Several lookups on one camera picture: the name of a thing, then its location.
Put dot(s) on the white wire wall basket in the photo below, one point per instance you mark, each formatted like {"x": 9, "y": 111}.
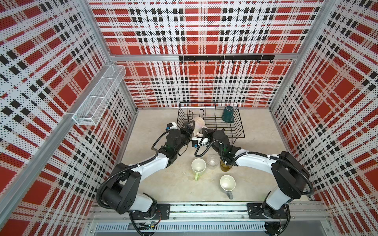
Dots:
{"x": 100, "y": 95}

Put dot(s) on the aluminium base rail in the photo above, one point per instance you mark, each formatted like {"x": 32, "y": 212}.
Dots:
{"x": 305, "y": 218}

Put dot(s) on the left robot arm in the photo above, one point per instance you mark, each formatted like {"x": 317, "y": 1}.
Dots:
{"x": 120, "y": 191}

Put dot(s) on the white grey-handled mug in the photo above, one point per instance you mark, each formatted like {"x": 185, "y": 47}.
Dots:
{"x": 228, "y": 184}

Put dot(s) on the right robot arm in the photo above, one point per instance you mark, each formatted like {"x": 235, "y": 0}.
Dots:
{"x": 292, "y": 179}

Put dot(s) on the black wall hook rail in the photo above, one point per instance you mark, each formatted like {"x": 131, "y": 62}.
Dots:
{"x": 257, "y": 58}

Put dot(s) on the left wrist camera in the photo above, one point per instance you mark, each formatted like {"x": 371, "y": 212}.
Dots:
{"x": 171, "y": 126}

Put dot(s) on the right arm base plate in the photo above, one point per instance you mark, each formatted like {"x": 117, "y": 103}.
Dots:
{"x": 254, "y": 210}

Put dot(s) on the black wire dish rack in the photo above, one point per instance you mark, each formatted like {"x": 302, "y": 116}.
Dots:
{"x": 211, "y": 113}

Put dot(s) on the light green mug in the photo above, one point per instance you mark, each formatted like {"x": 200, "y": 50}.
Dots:
{"x": 198, "y": 166}

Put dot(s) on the clear glass cup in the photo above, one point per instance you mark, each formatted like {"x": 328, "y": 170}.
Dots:
{"x": 212, "y": 161}

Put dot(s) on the dark green mug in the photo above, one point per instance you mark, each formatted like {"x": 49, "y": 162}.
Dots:
{"x": 228, "y": 114}

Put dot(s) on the amber glass cup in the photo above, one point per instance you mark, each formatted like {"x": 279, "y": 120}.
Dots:
{"x": 224, "y": 167}

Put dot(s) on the purple iridescent mug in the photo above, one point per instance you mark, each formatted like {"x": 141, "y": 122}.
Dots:
{"x": 199, "y": 125}

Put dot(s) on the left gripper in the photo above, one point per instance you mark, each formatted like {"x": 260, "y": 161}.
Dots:
{"x": 189, "y": 132}

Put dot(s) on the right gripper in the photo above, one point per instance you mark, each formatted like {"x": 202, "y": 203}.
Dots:
{"x": 209, "y": 133}

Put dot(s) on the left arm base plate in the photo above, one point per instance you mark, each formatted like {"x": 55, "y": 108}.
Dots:
{"x": 162, "y": 211}

